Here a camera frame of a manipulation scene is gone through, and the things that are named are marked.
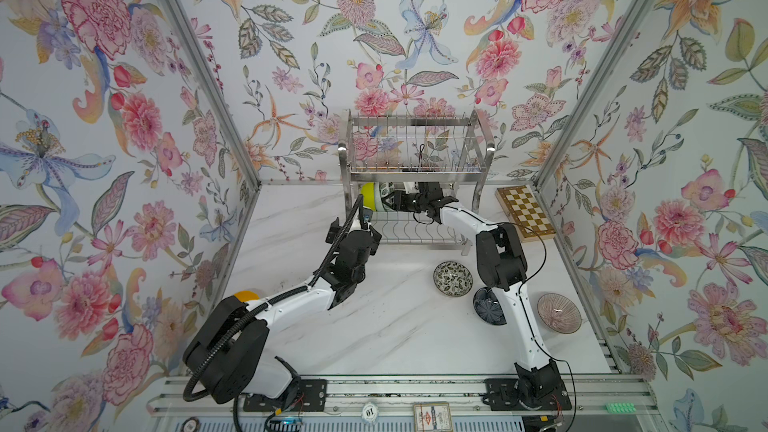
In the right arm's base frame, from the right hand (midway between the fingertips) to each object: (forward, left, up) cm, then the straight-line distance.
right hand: (386, 198), depth 104 cm
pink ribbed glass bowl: (-35, -51, -8) cm, 62 cm away
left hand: (-19, +7, +10) cm, 22 cm away
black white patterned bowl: (-26, -22, -8) cm, 35 cm away
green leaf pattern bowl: (+1, 0, +4) cm, 4 cm away
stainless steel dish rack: (0, -10, +10) cm, 14 cm away
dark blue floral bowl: (-34, -31, -9) cm, 47 cm away
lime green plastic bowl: (0, +6, +3) cm, 7 cm away
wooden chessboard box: (+2, -51, -8) cm, 52 cm away
